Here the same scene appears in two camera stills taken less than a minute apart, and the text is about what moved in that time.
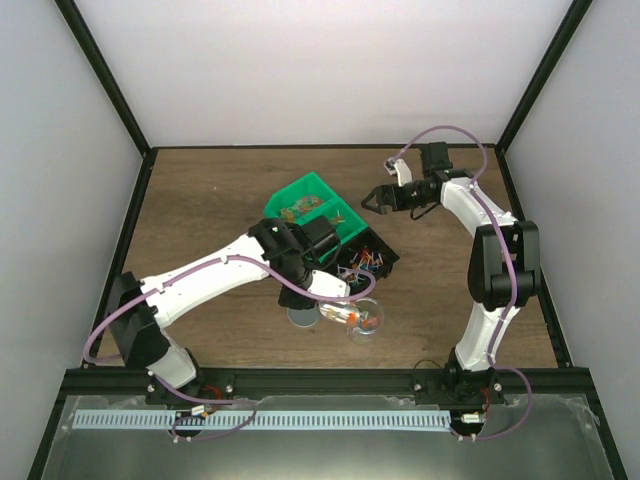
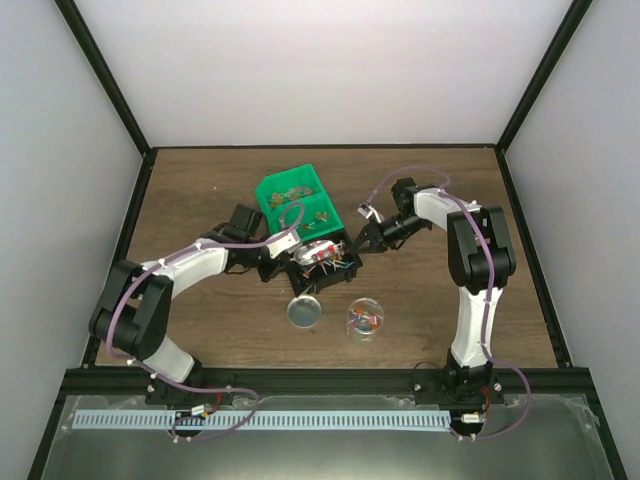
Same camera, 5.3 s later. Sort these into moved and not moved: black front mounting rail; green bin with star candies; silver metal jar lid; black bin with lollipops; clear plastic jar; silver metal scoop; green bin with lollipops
Moved: green bin with lollipops; green bin with star candies; silver metal scoop; black bin with lollipops
Not moved: silver metal jar lid; clear plastic jar; black front mounting rail
